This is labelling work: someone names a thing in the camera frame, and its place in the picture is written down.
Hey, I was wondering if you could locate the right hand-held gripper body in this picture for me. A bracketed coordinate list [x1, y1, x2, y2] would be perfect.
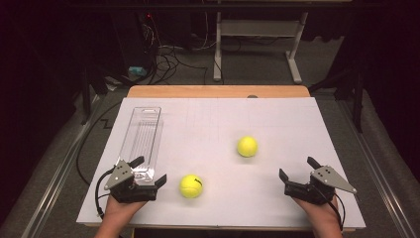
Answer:
[284, 166, 358, 205]

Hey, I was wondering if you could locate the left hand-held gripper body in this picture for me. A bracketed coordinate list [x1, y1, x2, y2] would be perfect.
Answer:
[104, 160, 158, 203]

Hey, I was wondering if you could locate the clear plastic container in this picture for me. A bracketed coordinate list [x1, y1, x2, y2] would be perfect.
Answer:
[117, 106, 164, 184]

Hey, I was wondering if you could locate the yellow tennis ball black mark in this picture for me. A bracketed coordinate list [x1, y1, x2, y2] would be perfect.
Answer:
[178, 174, 204, 199]

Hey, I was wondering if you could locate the person's left hand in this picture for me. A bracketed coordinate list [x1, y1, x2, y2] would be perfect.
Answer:
[103, 194, 147, 228]

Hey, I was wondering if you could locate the person's right hand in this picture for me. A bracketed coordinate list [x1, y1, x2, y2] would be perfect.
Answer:
[291, 196, 342, 230]

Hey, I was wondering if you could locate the white table mat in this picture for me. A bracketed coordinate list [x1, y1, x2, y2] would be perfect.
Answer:
[76, 96, 367, 229]

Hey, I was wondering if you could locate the black stand leg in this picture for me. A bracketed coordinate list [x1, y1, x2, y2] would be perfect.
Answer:
[309, 67, 365, 134]
[79, 65, 112, 126]

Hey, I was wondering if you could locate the teal object on floor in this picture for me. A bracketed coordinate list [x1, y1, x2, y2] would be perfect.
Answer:
[128, 65, 148, 77]

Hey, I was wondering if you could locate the white metal stand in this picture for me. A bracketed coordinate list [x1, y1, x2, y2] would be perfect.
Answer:
[212, 10, 310, 84]

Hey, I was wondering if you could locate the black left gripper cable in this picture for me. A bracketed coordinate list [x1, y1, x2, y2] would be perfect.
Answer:
[94, 168, 115, 220]

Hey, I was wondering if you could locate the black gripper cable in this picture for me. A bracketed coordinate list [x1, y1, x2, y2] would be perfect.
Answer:
[315, 184, 347, 232]
[94, 168, 115, 220]

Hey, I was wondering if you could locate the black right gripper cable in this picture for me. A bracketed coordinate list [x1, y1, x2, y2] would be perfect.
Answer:
[315, 184, 347, 232]

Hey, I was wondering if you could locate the black floor cable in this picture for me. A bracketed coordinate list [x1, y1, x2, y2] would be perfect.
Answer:
[75, 100, 124, 186]

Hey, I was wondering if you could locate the metal floor rail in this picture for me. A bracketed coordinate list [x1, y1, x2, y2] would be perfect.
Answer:
[20, 95, 104, 238]
[336, 98, 418, 238]

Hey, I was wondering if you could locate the tangle of cables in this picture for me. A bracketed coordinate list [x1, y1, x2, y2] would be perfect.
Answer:
[140, 13, 217, 86]

